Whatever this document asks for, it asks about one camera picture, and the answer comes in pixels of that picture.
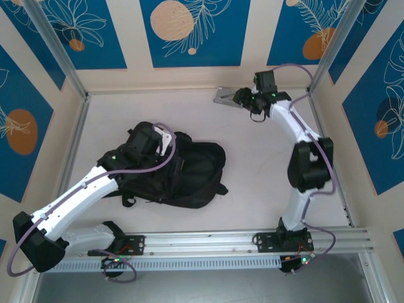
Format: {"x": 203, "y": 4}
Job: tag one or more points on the blue panel white flower outline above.
{"x": 363, "y": 126}

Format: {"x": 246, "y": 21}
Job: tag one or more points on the grey pen box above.
{"x": 222, "y": 96}

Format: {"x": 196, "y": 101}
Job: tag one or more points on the blue panel fern orange circle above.
{"x": 284, "y": 47}

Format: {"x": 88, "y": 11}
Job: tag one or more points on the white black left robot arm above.
{"x": 82, "y": 192}

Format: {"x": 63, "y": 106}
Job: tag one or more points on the blue panel large beige circle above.
{"x": 221, "y": 47}

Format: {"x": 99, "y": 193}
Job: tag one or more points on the aluminium frame post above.
{"x": 67, "y": 66}
{"x": 334, "y": 47}

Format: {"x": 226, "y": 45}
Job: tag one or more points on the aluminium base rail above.
{"x": 202, "y": 243}

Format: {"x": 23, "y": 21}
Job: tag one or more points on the blue panel white leaf outline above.
{"x": 350, "y": 53}

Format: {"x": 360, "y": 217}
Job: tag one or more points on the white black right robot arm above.
{"x": 290, "y": 123}

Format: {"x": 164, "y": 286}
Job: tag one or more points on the aluminium side rail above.
{"x": 344, "y": 205}
{"x": 83, "y": 109}

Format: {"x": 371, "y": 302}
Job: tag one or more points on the black fabric backpack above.
{"x": 202, "y": 176}

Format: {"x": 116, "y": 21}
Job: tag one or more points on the blue panel orange circle leaves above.
{"x": 31, "y": 104}

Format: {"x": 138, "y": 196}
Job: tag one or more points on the small circuit board green LED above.
{"x": 115, "y": 260}
{"x": 303, "y": 260}

